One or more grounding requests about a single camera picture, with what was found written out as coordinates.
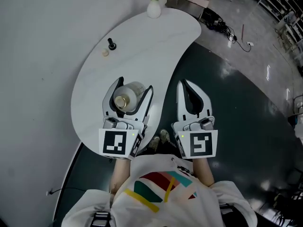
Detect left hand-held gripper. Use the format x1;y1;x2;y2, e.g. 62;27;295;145
98;76;154;160

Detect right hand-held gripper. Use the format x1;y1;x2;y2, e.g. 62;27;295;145
170;79;218;160

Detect clear glass jar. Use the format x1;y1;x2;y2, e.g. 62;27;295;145
113;81;147;111

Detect person's left forearm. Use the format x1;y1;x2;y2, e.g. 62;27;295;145
108;158;132;196

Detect person's right forearm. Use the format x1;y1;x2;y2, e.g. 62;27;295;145
190;157;216;188

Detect white curved table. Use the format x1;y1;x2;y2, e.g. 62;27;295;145
70;8;202;160

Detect beige sneaker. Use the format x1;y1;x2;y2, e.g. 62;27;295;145
160;129;171;143
148;136;160;149

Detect black trousers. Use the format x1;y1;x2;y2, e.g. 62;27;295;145
142;138;180;156

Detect white printed t-shirt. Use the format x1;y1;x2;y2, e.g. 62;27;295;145
61;154;258;227

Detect white shelving rack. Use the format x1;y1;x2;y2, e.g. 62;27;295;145
257;0;303;68

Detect tangle of black cables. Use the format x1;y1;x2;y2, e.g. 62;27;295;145
205;8;255;54

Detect black power cable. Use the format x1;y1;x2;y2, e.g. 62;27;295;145
48;187;86;195

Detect black harness strap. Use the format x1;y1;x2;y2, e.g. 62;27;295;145
91;211;112;227
219;203;235;227

